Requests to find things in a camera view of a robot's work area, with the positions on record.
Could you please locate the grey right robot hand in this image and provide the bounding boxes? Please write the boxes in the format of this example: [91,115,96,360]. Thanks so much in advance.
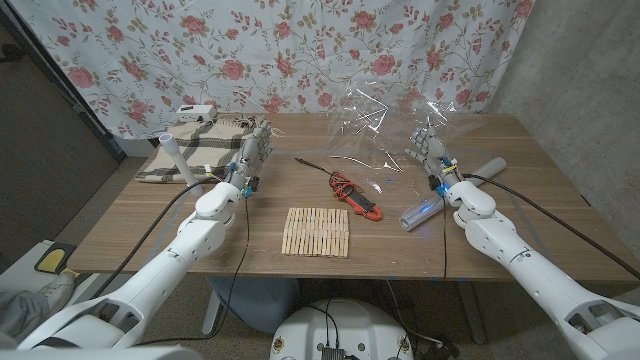
[403,124,460,187]

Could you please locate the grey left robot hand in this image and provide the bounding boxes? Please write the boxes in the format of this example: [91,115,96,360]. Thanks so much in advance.
[225,121,276,189]

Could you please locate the clear plastic bag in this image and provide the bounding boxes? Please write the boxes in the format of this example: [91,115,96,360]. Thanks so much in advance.
[324,79,481,201]

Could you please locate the beige plaid fringed cloth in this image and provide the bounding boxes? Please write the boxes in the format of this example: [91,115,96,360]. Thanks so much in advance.
[134,115,274,184]

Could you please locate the floral rose backdrop cloth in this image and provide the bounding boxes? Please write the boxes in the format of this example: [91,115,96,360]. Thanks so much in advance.
[7,0,536,140]

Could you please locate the black test probe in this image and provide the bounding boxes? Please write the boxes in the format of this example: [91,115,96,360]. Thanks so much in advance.
[293,157,335,176]

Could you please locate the white power strip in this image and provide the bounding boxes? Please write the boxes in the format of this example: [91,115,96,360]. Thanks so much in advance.
[174,103,219,124]

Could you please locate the long clear plastic tube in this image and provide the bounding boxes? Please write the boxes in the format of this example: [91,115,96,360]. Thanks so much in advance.
[398,156,508,233]

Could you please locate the red clamp meter with leads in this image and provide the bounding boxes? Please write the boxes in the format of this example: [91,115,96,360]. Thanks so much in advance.
[328,171,384,223]

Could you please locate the wooden clothespin row mat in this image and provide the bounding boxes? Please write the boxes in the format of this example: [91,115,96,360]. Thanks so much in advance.
[280,206,351,259]

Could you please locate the blue-grey seat under table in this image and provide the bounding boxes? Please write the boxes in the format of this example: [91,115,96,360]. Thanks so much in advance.
[205,277,301,335]

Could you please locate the grey table leg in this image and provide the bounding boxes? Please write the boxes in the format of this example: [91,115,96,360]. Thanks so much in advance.
[457,280,487,345]

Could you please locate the white seat leg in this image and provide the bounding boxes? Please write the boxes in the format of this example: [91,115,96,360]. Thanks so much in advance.
[201,289,224,336]

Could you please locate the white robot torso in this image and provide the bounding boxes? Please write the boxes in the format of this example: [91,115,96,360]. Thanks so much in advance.
[269,298,415,360]

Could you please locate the dark partition panel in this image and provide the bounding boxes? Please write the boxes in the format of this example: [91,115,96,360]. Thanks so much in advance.
[0,7,126,261]

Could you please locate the yellow and black floor object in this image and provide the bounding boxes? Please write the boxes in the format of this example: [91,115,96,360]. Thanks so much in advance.
[33,242,76,275]

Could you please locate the person's white shoe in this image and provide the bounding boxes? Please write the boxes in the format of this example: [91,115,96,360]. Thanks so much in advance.
[39,269,76,316]

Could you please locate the white floor platform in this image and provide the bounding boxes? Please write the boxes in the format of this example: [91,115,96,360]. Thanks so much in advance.
[0,239,101,311]

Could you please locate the person's grey trouser leg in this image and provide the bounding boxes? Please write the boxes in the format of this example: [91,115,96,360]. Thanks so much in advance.
[0,289,51,347]

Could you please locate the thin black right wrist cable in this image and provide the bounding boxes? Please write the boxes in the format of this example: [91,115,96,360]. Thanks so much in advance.
[441,197,449,281]

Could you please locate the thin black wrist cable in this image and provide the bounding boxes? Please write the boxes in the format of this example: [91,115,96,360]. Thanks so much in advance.
[441,197,449,281]
[134,197,251,347]

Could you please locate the thin black left wrist cable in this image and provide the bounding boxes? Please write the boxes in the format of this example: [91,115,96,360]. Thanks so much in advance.
[134,197,251,347]

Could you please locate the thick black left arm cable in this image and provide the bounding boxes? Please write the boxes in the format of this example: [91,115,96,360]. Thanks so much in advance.
[92,177,221,301]

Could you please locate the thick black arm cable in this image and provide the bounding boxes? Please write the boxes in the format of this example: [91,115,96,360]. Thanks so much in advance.
[462,172,640,281]
[92,177,221,301]

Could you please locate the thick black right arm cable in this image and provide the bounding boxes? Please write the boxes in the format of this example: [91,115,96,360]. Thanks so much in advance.
[462,172,640,281]

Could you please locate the black floor cable bundle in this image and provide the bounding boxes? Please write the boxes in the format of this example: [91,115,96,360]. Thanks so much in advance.
[384,279,461,360]

